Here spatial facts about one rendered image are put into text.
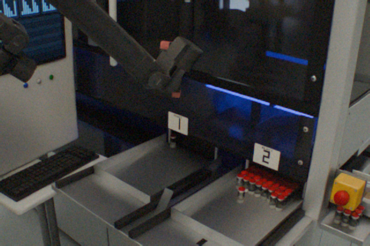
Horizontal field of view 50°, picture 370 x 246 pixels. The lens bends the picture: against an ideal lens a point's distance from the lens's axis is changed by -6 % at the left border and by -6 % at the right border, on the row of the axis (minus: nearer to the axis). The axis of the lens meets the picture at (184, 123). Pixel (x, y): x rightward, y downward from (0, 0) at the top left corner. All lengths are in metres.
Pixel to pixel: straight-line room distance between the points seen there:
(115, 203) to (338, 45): 0.75
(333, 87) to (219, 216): 0.47
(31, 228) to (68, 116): 1.11
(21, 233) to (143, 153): 1.33
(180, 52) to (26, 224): 1.98
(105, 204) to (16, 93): 0.55
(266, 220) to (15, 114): 0.94
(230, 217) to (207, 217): 0.06
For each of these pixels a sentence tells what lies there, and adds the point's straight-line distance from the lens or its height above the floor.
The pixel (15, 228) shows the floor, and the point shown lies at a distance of 2.69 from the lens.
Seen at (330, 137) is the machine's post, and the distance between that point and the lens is 1.10.
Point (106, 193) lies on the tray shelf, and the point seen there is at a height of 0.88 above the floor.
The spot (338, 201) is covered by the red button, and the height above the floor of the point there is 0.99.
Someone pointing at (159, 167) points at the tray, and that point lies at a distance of 1.41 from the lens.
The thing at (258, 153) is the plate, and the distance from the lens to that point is 1.23.
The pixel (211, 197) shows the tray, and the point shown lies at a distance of 1.26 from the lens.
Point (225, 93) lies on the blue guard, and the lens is 1.24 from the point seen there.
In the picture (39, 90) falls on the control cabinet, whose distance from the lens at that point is 1.60.
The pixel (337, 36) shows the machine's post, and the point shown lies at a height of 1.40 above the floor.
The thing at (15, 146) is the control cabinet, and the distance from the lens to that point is 1.60.
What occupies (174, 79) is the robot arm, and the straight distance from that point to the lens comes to 0.94.
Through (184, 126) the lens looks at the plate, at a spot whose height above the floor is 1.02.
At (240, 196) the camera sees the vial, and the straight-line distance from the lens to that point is 1.23.
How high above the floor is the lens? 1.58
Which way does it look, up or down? 24 degrees down
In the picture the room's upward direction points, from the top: 2 degrees clockwise
